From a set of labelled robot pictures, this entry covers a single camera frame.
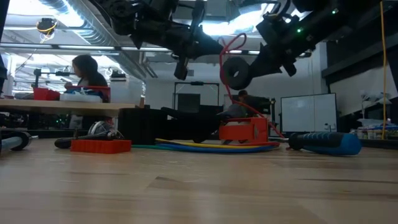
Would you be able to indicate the grey steel wood-top workbench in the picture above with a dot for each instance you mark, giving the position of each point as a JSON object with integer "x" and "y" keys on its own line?
{"x": 62, "y": 109}

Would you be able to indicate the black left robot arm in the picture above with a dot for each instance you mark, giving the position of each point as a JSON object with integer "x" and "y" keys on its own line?
{"x": 140, "y": 18}

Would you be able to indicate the red tape dispenser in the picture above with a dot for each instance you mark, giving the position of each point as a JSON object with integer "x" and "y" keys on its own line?
{"x": 242, "y": 130}

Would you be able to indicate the black rectangular stand frame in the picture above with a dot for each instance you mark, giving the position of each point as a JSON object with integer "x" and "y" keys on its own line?
{"x": 196, "y": 83}

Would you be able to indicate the black pipe camera rig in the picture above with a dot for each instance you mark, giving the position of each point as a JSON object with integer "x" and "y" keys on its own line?
{"x": 59, "y": 73}

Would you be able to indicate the white tray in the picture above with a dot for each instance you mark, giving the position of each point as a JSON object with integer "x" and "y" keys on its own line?
{"x": 81, "y": 98}

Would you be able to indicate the long strip light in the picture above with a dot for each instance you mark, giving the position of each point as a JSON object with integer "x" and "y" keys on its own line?
{"x": 87, "y": 47}

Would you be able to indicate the black monitor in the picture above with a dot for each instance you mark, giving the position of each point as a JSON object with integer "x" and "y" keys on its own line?
{"x": 264, "y": 104}

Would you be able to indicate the small black driver tool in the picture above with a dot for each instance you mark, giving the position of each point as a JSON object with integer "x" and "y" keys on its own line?
{"x": 93, "y": 136}

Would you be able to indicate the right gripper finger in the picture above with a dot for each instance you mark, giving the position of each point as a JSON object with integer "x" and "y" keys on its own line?
{"x": 265, "y": 56}
{"x": 267, "y": 70}

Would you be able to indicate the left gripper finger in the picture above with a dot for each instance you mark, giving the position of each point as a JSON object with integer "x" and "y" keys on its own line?
{"x": 210, "y": 40}
{"x": 210, "y": 51}

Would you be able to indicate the small red bin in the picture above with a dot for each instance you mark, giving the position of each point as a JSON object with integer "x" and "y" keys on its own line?
{"x": 46, "y": 94}

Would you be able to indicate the black C-clamp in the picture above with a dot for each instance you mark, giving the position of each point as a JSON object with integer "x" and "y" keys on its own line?
{"x": 12, "y": 143}

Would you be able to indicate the whiteboard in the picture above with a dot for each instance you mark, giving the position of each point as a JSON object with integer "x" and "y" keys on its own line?
{"x": 308, "y": 113}

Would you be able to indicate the person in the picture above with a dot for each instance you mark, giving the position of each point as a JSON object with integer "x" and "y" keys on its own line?
{"x": 244, "y": 95}
{"x": 88, "y": 73}

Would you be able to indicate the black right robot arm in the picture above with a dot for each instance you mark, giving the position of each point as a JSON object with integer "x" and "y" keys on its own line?
{"x": 342, "y": 18}

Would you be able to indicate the small red circuit board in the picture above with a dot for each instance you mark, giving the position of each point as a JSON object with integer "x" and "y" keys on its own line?
{"x": 101, "y": 146}

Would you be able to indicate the grey duct tape roll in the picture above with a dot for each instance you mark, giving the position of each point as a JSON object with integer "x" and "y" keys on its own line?
{"x": 141, "y": 126}

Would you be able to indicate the silver ventilation duct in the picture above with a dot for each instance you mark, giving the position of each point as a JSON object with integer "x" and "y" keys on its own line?
{"x": 102, "y": 31}

